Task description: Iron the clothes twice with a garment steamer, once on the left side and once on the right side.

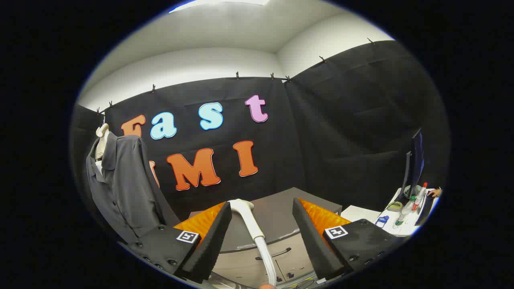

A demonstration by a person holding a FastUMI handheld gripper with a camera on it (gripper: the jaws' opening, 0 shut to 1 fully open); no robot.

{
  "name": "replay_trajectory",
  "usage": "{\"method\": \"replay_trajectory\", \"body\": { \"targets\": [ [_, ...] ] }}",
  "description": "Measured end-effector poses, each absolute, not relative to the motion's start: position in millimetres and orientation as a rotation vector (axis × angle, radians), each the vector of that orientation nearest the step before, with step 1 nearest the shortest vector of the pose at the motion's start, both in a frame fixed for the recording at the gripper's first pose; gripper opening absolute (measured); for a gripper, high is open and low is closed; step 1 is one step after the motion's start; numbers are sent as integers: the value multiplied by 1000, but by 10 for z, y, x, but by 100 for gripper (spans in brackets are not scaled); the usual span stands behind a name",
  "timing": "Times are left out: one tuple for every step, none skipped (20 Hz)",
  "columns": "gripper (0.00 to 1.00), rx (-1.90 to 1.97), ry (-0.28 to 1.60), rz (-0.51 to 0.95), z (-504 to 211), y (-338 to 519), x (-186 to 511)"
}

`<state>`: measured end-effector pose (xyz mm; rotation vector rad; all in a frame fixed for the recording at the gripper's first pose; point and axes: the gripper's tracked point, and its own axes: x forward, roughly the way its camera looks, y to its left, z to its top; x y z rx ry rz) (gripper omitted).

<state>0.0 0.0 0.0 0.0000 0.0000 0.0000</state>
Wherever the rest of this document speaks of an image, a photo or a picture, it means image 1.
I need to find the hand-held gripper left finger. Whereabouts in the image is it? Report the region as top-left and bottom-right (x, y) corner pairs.
(118, 201), (233, 285)

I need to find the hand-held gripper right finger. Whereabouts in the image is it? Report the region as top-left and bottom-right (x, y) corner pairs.
(292, 197), (402, 281)

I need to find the white garment steamer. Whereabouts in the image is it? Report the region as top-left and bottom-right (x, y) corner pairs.
(228, 199), (278, 288)

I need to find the dark gray button shirt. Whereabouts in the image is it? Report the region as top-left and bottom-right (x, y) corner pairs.
(86, 132), (181, 244)

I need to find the gray drawer cabinet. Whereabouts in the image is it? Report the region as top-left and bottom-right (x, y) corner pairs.
(189, 187), (343, 288)

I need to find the white desk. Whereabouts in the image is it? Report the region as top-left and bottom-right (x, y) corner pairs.
(377, 187), (440, 237)

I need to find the green label plastic bottle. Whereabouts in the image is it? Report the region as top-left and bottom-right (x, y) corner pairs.
(394, 195), (416, 229)

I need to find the black backdrop cloth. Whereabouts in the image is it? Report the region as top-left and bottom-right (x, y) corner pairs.
(70, 40), (450, 241)

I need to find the red cap plastic bottle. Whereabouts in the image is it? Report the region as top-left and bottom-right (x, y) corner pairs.
(412, 183), (428, 212)

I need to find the black keyboard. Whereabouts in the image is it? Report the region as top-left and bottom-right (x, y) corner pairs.
(415, 193), (434, 226)

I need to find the black computer monitor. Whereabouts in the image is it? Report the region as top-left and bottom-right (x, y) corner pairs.
(401, 128), (425, 200)

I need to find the cream plastic hanger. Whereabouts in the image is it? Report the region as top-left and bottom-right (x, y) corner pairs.
(96, 123), (110, 162)

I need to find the row of black clips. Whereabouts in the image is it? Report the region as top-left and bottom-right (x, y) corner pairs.
(96, 38), (376, 115)

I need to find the ceiling light panel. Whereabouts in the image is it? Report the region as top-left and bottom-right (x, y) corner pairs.
(169, 0), (270, 13)

